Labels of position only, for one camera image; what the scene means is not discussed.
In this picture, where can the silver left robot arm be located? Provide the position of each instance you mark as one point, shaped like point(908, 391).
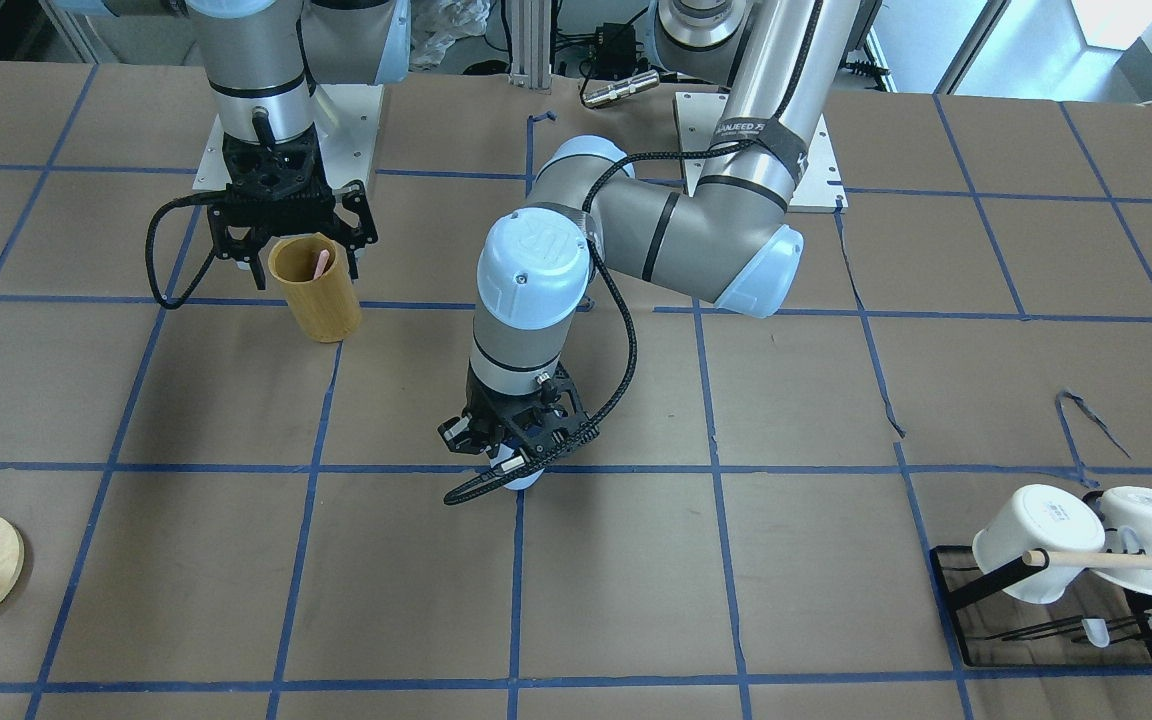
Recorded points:
point(726, 242)

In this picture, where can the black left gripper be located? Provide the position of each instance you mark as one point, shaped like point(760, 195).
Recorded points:
point(482, 407)

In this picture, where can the light blue cup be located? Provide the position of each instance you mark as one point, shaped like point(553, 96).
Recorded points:
point(522, 483)

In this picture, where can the wooden rack handle rod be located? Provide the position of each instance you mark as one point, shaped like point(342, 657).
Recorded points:
point(1063, 559)

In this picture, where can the black wire mug rack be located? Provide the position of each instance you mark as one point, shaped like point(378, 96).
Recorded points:
point(1017, 615)

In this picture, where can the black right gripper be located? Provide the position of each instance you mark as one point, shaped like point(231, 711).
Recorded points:
point(227, 233)

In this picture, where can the aluminium frame post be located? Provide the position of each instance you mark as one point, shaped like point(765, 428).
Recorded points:
point(530, 44)

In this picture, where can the white mug front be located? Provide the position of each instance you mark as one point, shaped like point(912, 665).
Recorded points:
point(1038, 516)

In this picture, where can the bamboo cylinder holder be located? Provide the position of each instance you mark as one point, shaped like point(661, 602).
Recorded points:
point(326, 309)

